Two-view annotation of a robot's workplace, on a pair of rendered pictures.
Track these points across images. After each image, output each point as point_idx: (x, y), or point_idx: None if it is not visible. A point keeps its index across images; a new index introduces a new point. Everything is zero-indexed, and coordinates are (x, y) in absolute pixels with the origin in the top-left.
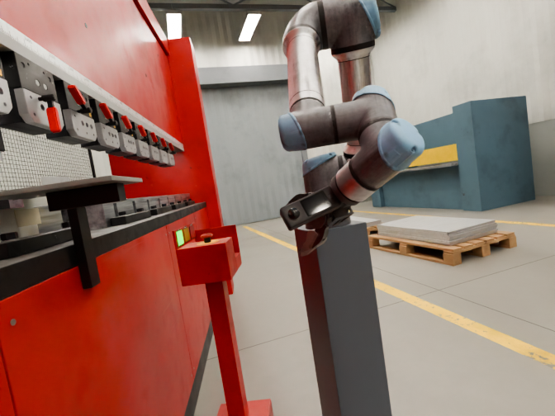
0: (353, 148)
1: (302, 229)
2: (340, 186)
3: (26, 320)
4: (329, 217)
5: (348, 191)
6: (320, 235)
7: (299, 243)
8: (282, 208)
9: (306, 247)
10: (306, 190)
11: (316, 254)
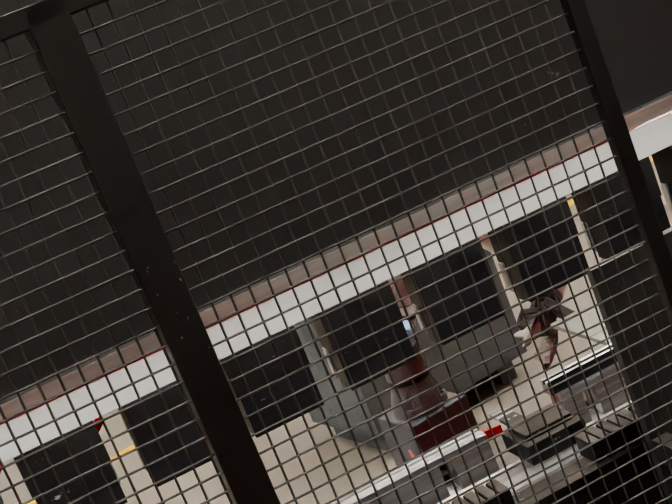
0: (409, 308)
1: (437, 412)
2: (561, 291)
3: None
4: (557, 320)
5: (564, 292)
6: (557, 338)
7: (430, 439)
8: (574, 311)
9: (552, 356)
10: (417, 365)
11: (473, 418)
